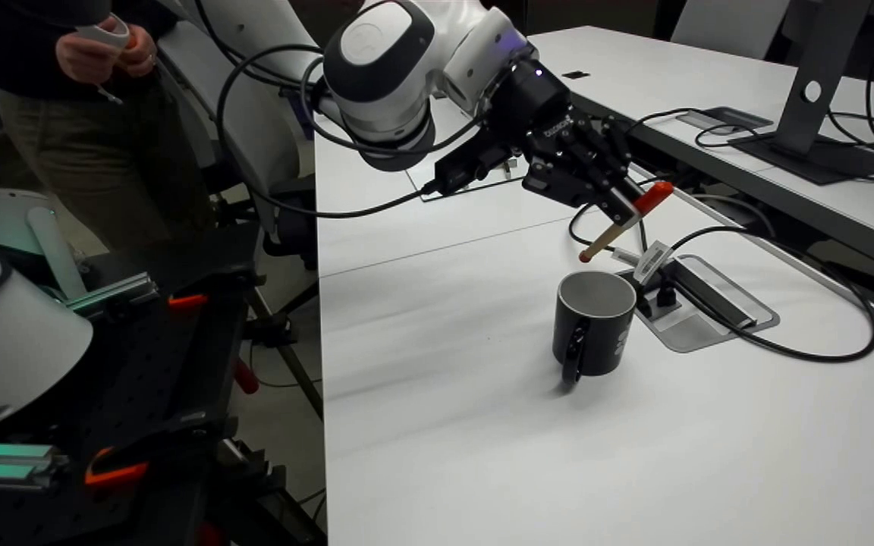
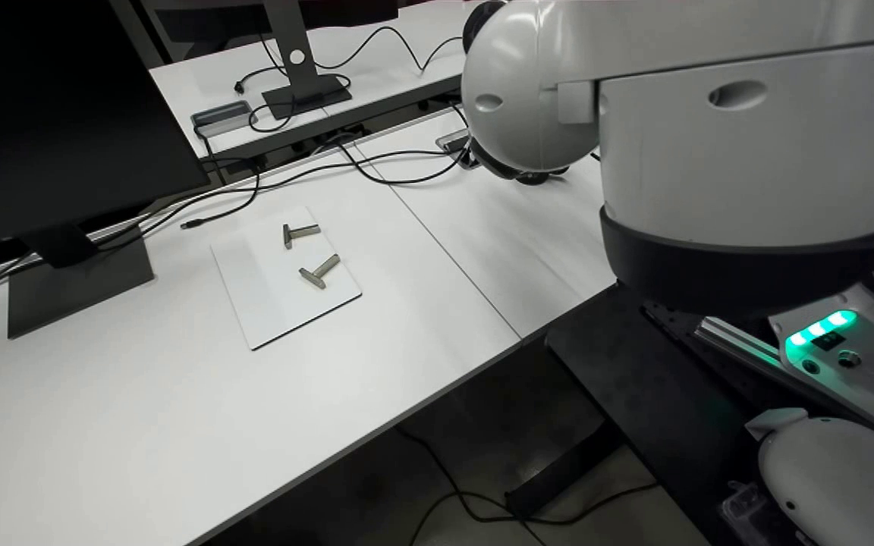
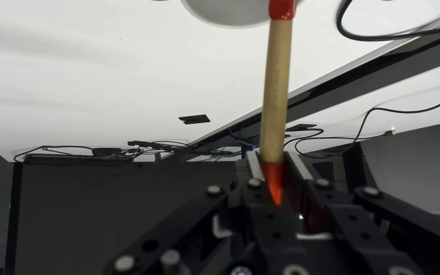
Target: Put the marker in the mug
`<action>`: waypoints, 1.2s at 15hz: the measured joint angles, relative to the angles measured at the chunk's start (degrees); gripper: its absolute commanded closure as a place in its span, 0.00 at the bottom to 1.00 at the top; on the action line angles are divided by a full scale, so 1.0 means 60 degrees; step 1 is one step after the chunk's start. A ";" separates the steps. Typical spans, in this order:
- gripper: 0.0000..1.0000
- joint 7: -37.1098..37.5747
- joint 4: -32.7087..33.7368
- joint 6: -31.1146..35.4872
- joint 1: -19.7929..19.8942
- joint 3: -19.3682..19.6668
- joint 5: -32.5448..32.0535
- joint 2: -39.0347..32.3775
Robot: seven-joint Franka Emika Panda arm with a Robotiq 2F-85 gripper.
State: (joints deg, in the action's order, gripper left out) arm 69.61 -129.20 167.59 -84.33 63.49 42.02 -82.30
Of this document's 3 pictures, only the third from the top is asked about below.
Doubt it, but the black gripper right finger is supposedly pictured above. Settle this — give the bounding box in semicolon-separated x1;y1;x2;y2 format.
283;149;440;275

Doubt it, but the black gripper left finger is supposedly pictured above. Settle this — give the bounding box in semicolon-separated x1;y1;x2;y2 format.
111;149;299;275

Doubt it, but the tan marker with red cap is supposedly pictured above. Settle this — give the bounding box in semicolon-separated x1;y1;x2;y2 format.
257;0;299;207

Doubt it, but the white chair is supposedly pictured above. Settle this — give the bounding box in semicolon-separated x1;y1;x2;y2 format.
360;122;440;216

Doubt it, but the small flat black item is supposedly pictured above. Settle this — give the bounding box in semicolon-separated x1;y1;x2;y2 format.
178;113;213;125

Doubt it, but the thin black cable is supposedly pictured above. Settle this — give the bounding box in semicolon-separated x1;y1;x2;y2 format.
283;84;440;157

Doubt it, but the thick black cable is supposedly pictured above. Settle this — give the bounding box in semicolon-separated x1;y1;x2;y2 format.
335;0;440;42

